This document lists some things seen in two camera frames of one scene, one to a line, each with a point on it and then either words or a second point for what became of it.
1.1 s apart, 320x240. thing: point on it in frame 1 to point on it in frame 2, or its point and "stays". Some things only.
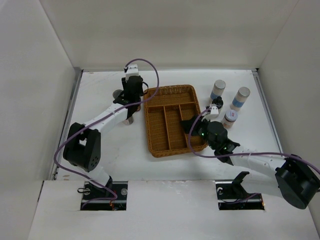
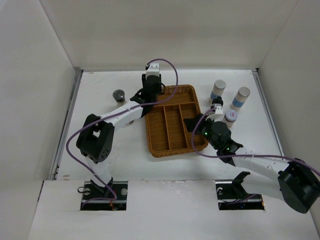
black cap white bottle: [218, 101] stays
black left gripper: [124, 83] to [143, 78]
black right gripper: [199, 122] stays
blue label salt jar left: [218, 88] stays
